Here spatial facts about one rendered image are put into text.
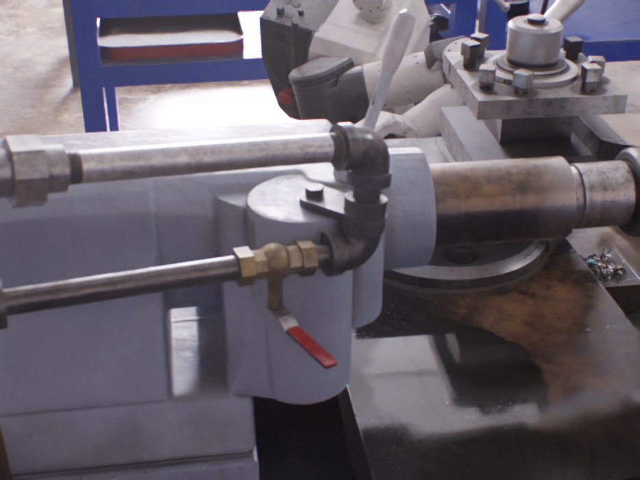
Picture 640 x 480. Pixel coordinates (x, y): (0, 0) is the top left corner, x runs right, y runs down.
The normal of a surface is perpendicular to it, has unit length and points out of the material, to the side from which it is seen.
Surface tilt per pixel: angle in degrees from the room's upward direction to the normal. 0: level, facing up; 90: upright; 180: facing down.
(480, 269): 50
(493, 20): 90
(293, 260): 67
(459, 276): 34
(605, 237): 0
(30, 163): 56
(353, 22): 24
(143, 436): 62
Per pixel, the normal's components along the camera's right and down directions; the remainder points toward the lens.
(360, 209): -0.32, 0.31
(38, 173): 0.44, -0.15
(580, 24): 0.00, -0.88
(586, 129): -0.99, 0.05
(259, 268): 0.38, 0.07
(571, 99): 0.11, 0.47
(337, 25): 0.01, -0.60
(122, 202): 0.13, -0.02
